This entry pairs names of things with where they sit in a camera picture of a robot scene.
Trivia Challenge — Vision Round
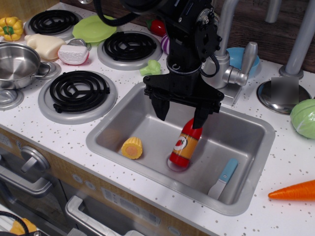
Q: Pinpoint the purple toy onion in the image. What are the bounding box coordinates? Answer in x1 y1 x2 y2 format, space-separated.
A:
160 34 170 54

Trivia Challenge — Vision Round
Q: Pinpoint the grey toy sink basin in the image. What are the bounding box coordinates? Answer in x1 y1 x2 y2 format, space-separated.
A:
86 83 275 215

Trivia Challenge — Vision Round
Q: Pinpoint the grey oven handle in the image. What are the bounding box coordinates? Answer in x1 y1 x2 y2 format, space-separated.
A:
65 196 141 236
0 154 54 198

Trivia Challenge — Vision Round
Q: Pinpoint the silver pot lid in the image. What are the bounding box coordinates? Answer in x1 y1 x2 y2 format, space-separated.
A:
256 79 311 115

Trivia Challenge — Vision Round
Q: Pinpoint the white red toy food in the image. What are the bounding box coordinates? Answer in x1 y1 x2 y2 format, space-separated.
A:
58 45 89 65

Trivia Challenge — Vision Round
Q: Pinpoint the black middle stove burner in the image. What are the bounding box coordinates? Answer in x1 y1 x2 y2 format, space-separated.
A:
97 31 163 71

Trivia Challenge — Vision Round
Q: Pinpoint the yellow toy corn piece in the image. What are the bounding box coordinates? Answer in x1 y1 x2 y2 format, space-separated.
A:
121 137 143 159

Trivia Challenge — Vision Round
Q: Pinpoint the red toy chili pepper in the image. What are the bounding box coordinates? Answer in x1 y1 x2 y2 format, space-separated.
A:
146 19 166 36

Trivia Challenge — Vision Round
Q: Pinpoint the grey vertical pole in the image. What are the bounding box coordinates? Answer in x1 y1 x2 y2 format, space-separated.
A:
279 0 315 79

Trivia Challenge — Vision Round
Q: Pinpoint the yellow toy with black cable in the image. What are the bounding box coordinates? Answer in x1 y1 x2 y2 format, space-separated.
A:
0 211 37 236

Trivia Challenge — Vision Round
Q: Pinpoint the blue handled toy spatula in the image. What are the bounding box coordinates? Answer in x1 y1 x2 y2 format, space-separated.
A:
208 158 238 200

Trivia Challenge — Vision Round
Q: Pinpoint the cream toy chicken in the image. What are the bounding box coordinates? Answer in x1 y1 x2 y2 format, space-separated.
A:
24 34 66 60

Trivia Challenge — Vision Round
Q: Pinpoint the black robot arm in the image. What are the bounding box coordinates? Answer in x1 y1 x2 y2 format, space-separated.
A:
94 0 224 129

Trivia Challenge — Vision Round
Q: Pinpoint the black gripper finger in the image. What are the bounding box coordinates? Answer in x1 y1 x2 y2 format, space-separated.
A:
192 103 212 129
150 93 170 121

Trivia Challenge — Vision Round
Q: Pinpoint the black stove burner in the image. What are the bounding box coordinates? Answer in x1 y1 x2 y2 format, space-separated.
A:
97 31 163 71
24 10 83 41
38 71 118 125

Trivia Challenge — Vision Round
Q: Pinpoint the grey left oven handle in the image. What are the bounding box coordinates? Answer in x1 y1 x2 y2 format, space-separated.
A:
0 154 54 198

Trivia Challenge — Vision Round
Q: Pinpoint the red toy ketchup bottle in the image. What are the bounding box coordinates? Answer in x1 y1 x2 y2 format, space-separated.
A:
169 118 202 168

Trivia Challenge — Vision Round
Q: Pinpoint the yellow toy bell pepper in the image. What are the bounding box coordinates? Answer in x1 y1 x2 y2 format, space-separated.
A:
0 17 24 41

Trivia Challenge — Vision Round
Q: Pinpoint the small silver toy cup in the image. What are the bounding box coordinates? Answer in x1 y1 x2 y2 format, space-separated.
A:
67 38 87 47

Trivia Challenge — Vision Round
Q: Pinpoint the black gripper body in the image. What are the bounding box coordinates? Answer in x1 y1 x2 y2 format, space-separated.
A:
143 70 224 113

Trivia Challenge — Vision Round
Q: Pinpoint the silver metal pot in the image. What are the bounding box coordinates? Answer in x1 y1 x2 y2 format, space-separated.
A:
0 43 51 89

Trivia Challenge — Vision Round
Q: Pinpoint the green toy broccoli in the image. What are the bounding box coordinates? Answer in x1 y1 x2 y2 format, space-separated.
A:
139 59 161 76

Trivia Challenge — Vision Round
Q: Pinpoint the orange toy carrot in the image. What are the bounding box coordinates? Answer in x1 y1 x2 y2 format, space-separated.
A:
268 180 315 201

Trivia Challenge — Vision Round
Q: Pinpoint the green toy cabbage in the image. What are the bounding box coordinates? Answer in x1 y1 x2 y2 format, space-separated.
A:
290 99 315 139

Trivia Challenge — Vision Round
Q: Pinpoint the green toy plate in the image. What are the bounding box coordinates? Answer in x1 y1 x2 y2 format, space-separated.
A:
72 15 117 43

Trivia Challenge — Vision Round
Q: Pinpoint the black back stove burner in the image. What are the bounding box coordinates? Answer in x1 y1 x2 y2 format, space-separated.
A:
24 10 83 41

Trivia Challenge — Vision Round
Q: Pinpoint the silver toy faucet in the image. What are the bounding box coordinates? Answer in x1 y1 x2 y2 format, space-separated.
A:
203 0 258 106

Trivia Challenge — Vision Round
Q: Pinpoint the grey right oven handle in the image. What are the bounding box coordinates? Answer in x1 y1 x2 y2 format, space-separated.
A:
65 196 141 236

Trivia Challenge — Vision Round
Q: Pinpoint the black front stove burner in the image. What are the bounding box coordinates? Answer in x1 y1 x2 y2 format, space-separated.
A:
38 71 118 125

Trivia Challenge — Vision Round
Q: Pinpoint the grey oven knob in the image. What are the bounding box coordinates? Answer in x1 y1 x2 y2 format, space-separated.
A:
21 146 50 174

